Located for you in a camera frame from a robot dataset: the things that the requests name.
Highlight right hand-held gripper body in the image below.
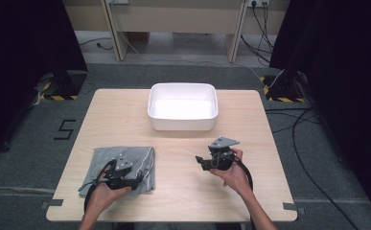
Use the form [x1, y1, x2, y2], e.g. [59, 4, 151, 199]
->
[201, 136, 241, 173]

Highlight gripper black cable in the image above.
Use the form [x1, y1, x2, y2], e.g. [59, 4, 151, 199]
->
[232, 155, 255, 230]
[78, 158, 118, 215]

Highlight long black floor cable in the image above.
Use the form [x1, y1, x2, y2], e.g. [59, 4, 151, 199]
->
[264, 106, 360, 230]

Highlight grey table bracket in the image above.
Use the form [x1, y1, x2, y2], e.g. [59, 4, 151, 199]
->
[40, 198, 65, 211]
[282, 201, 307, 215]

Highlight short black floor cable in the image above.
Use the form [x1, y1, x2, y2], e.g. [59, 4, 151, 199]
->
[78, 36, 115, 52]

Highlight black curtain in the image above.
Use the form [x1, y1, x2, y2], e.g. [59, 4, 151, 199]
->
[0, 0, 88, 162]
[268, 0, 371, 219]

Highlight white wall socket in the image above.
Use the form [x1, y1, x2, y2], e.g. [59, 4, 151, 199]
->
[246, 0, 270, 9]

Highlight thin white cable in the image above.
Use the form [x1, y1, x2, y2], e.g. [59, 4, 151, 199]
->
[118, 31, 286, 89]

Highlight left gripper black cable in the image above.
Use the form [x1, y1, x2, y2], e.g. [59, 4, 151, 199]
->
[78, 158, 118, 215]

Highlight black cable bundle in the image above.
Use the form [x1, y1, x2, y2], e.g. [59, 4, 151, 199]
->
[240, 1, 275, 67]

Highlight beige desk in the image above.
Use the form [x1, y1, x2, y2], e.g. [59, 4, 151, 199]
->
[61, 0, 291, 63]

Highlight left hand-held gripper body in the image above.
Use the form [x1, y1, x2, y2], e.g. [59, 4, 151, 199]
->
[102, 152, 135, 191]

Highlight person's left hand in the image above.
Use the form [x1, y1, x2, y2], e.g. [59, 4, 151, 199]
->
[86, 168, 133, 219]

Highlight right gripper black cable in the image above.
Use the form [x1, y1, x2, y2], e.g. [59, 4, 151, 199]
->
[232, 155, 255, 230]

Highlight person's right hand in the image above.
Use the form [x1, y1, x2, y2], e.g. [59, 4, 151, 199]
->
[209, 147, 253, 195]

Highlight white plastic basket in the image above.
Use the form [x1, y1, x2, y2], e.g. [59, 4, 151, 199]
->
[147, 82, 220, 132]

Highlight grey shorts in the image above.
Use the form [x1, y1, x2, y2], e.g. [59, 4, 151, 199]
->
[78, 146, 156, 197]

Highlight black stand base striped tape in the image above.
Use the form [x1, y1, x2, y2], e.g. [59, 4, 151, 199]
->
[33, 70, 88, 102]
[259, 70, 308, 104]

